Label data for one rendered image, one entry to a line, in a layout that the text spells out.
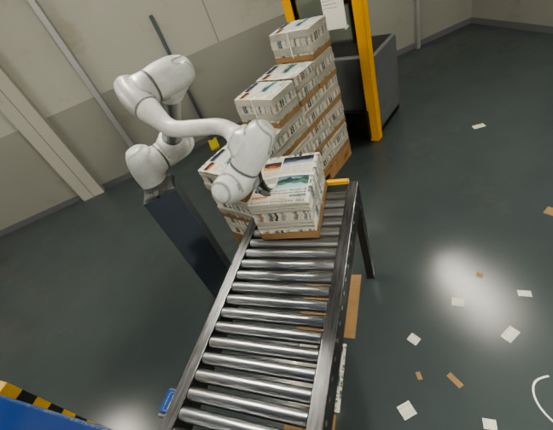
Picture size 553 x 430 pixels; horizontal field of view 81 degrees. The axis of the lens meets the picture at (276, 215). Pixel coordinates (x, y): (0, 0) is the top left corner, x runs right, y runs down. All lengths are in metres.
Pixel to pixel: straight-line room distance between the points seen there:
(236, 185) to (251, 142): 0.14
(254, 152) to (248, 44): 3.65
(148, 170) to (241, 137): 0.96
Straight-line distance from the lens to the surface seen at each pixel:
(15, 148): 5.11
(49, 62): 4.67
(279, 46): 2.93
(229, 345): 1.35
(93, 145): 4.88
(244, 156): 1.02
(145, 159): 1.88
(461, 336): 2.13
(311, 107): 2.77
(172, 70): 1.43
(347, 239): 1.48
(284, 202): 1.40
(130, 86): 1.39
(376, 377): 2.02
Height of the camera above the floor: 1.89
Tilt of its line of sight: 39 degrees down
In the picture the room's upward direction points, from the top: 23 degrees counter-clockwise
